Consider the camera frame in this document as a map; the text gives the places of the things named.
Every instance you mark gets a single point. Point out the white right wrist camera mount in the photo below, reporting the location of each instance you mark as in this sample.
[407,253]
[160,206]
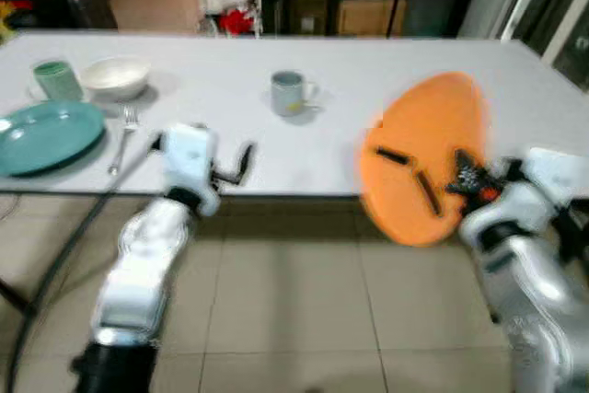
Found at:
[550,177]

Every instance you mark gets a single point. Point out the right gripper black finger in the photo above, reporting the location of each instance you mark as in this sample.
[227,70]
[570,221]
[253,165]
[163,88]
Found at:
[429,192]
[393,156]

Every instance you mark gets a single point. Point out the grey metal mug yellow sticker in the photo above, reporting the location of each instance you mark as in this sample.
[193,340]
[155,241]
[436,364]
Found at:
[290,94]

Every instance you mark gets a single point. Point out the orange plate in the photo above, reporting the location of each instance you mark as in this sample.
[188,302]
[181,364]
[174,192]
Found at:
[433,126]

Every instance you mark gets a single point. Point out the dark brown cardboard box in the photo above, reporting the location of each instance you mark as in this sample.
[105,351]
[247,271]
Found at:
[311,16]

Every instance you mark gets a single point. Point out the white ceramic bowl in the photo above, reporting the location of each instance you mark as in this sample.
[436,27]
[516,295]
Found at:
[115,78]

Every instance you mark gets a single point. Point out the silver fork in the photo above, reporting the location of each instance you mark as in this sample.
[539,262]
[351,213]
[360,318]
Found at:
[121,144]

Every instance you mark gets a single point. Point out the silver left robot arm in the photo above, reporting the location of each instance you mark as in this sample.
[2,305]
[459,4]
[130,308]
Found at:
[138,273]

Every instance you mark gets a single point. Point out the green cup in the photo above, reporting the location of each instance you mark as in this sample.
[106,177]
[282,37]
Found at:
[57,82]

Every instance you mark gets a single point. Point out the light tan cardboard box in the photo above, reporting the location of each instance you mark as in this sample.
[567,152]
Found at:
[366,16]

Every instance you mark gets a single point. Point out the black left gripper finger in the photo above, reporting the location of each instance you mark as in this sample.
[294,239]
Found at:
[246,159]

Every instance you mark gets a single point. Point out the black metal table leg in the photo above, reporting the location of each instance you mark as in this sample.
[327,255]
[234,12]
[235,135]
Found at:
[14,296]

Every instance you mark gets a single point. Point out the red white clothes pile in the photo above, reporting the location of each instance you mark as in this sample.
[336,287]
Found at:
[236,20]

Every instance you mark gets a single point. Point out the white glass door cabinet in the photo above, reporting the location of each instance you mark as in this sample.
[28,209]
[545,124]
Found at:
[575,43]

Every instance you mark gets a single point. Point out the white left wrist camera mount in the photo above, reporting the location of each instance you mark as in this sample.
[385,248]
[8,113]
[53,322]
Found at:
[190,158]

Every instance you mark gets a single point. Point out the teal plate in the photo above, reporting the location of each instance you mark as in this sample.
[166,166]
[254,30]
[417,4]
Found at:
[46,135]

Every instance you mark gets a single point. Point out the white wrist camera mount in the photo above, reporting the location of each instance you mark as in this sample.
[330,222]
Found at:
[550,177]
[190,158]

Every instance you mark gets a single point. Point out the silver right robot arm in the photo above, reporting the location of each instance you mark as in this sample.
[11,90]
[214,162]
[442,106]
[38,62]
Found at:
[525,301]

